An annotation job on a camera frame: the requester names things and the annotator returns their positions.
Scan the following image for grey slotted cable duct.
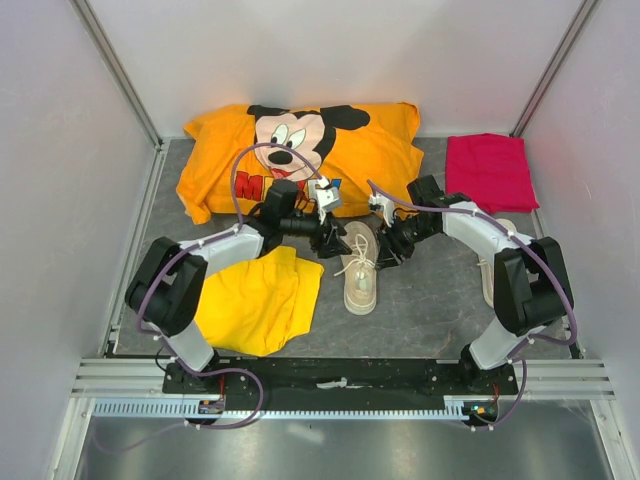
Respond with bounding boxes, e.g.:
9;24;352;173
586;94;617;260
93;397;492;421

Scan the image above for white shoelace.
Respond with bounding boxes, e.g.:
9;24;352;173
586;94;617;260
334;233;375;277

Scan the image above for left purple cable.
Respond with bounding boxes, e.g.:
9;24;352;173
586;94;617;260
89;141;331;454

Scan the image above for right aluminium frame post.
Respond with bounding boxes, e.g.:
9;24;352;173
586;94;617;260
509;0;601;138

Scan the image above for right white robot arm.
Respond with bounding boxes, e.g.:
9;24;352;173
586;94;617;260
369;176;576;394

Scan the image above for pink folded cloth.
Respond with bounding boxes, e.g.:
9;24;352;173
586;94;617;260
445;133;539;214

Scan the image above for orange Mickey t-shirt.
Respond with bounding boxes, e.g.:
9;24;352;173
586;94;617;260
176;103;423;225

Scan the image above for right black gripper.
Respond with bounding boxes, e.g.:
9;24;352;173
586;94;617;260
374;214;437;272

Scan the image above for beige lace sneaker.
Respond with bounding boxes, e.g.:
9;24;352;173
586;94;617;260
341;221;378;316

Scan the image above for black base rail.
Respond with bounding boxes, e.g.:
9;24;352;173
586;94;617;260
162;357;518;397

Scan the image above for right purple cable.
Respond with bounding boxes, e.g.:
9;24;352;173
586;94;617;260
366;179;581;434

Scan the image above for aluminium frame post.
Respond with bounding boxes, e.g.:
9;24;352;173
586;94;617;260
509;0;601;138
69;0;164;150

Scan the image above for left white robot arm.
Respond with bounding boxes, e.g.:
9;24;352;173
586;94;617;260
125;178;351;393

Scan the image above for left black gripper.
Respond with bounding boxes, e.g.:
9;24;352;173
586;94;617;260
281;208;352;260

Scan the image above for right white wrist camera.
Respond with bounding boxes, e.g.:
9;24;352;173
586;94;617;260
368;192;396;227

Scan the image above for left aluminium frame post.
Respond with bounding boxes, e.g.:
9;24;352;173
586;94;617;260
69;0;164;150

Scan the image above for purple cable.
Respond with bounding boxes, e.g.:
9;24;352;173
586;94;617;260
89;141;331;454
366;179;581;434

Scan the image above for yellow shorts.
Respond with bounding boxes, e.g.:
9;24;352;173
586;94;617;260
195;246;324;357

